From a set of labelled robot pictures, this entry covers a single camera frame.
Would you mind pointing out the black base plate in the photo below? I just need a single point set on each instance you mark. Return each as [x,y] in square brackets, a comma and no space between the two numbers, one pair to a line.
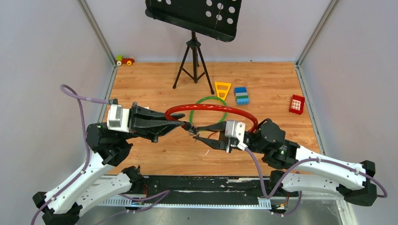
[201,190]

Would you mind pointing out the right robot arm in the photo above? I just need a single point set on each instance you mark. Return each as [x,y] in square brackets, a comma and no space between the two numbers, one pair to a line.
[296,168]

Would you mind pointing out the thick red cable lock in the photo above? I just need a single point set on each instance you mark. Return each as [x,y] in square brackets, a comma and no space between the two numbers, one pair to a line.
[212,107]

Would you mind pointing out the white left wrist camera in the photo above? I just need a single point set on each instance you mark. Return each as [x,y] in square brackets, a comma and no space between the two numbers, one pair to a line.
[118,118]

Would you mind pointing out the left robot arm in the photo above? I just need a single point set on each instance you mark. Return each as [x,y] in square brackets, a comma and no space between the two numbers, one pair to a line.
[108,147]

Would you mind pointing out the yellow triangular plastic piece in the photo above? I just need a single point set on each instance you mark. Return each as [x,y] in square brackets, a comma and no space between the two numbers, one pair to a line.
[222,89]

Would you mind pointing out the keys of red lock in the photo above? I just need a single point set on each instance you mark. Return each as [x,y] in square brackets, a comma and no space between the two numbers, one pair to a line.
[194,131]

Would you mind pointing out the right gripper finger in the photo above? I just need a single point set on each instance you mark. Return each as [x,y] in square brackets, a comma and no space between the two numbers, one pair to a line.
[218,127]
[219,144]

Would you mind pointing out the red window block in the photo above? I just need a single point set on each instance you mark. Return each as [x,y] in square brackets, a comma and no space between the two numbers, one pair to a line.
[297,104]

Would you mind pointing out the black music stand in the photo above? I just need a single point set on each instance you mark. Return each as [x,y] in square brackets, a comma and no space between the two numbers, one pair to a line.
[216,19]

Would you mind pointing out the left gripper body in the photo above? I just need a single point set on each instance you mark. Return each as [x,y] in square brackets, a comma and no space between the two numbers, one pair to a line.
[147,134]

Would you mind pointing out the green cable lock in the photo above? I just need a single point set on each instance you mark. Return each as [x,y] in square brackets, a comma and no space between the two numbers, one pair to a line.
[205,99]

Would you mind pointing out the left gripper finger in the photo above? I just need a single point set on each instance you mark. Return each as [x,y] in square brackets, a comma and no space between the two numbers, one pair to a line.
[142,115]
[153,130]

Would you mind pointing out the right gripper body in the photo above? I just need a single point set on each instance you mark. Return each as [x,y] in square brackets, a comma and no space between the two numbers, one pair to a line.
[221,136]

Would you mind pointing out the toy car red green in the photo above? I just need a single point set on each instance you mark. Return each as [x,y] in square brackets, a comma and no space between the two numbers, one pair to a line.
[120,60]

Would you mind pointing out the blue green stacked blocks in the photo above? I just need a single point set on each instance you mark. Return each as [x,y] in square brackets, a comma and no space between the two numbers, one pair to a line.
[241,96]

